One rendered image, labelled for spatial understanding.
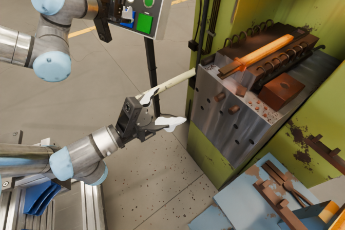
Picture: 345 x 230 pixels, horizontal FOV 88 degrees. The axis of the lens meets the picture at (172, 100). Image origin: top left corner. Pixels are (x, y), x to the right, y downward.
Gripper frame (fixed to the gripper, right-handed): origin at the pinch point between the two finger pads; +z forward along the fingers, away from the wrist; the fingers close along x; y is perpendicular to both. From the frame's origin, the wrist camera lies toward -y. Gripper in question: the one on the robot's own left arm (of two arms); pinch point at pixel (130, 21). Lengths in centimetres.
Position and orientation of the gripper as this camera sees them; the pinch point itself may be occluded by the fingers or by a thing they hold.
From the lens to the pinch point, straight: 82.9
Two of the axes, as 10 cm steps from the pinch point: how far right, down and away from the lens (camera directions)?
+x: -8.6, -3.9, 3.2
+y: 2.5, -8.8, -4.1
